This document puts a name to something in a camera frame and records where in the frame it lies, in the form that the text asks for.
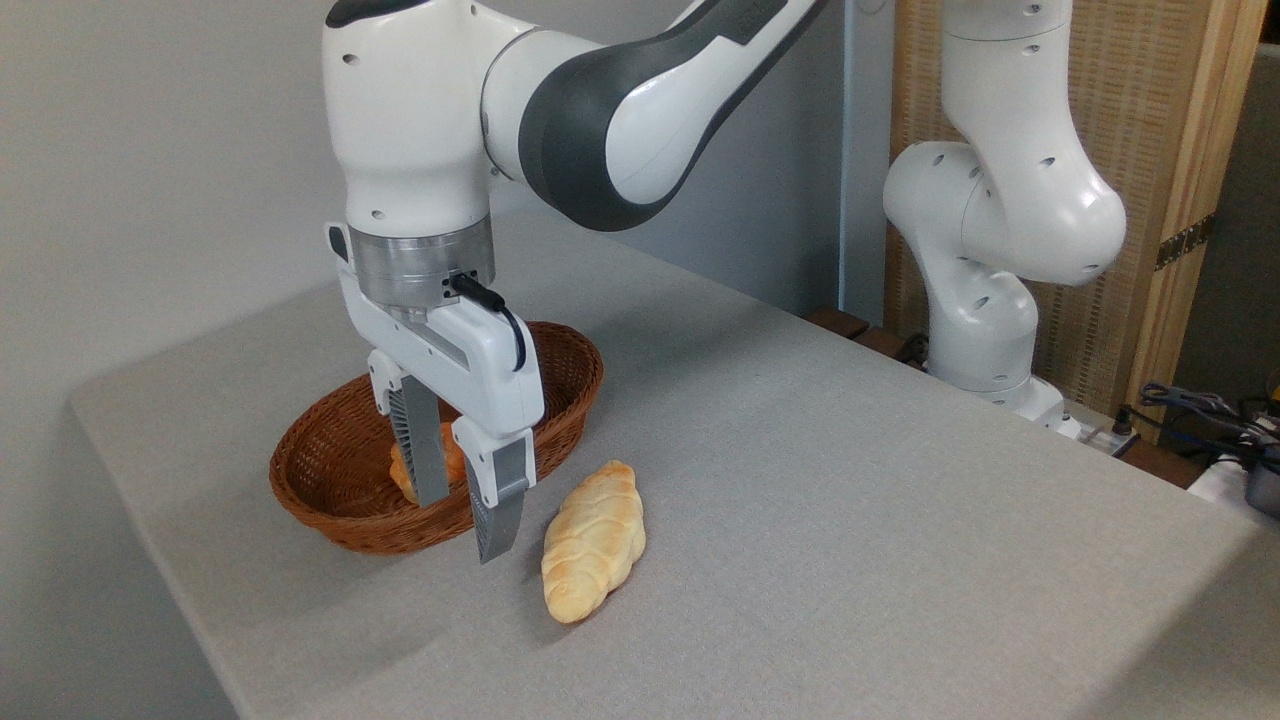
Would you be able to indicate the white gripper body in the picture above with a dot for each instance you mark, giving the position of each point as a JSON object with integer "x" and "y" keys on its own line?
{"x": 470, "y": 360}

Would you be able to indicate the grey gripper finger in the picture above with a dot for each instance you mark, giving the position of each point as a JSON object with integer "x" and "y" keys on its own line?
{"x": 418, "y": 440}
{"x": 498, "y": 500}

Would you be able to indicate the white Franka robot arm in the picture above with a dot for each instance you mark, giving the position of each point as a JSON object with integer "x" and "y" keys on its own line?
{"x": 1000, "y": 200}

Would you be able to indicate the small orange bread roll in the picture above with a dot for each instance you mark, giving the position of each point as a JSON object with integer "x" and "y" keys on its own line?
{"x": 452, "y": 462}

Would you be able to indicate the brown wicker basket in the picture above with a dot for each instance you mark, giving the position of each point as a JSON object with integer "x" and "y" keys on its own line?
{"x": 340, "y": 470}

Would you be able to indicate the braided golden bread loaf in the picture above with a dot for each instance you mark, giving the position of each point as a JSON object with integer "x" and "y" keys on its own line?
{"x": 592, "y": 545}

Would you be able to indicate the woven wooden folding screen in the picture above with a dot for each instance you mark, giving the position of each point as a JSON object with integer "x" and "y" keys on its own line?
{"x": 1130, "y": 150}

